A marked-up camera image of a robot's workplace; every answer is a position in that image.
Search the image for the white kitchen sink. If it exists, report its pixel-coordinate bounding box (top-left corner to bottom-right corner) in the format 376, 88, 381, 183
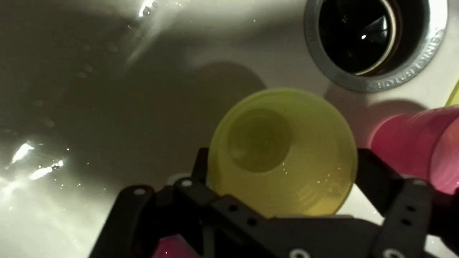
0, 0, 459, 258

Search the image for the yellow plastic cup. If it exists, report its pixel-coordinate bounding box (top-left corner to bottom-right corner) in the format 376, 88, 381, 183
206, 87, 358, 220

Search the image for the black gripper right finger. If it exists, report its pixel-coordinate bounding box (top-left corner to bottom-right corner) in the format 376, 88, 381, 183
355, 148, 459, 258

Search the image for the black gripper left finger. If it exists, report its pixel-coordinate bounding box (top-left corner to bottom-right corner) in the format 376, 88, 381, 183
89, 148, 288, 258

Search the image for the yellow plastic utensil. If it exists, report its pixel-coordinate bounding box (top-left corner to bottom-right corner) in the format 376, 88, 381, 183
444, 79, 459, 110

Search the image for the metal sink drain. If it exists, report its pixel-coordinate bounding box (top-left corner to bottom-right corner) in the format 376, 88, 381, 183
302, 0, 450, 95

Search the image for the pink plastic cup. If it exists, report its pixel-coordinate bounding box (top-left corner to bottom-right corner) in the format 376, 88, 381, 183
370, 107, 459, 197

